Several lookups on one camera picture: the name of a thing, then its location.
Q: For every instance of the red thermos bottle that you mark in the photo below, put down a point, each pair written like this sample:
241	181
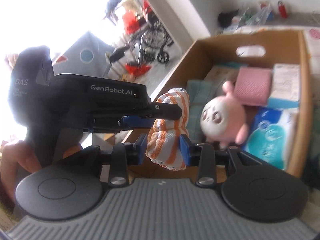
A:
282	9

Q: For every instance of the brown cardboard box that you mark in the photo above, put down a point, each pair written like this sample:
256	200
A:
262	49

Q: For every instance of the blue white paper box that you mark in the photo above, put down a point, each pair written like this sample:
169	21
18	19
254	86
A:
285	89

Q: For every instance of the black cloth on floor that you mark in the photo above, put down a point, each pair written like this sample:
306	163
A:
226	19

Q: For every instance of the orange white striped towel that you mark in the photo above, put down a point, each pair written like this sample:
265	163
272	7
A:
163	138

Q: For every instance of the black wheelchair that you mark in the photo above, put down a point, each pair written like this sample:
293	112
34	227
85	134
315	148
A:
148	36

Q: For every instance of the clear plastic bag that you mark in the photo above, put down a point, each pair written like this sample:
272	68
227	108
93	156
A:
260	17

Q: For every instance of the white cotton swab bag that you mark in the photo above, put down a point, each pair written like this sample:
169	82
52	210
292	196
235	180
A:
219	74

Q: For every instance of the pink plush toy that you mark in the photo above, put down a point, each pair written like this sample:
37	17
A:
223	119

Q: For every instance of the teal folded cloth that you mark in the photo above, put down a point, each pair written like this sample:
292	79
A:
200	92

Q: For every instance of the blue white tissue pack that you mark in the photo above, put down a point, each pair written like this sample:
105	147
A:
271	135

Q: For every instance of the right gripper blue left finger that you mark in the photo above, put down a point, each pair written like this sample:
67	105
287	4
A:
138	150

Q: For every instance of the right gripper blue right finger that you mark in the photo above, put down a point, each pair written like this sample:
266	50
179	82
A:
188	150

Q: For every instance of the person's left hand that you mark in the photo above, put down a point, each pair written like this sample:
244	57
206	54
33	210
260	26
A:
15	155

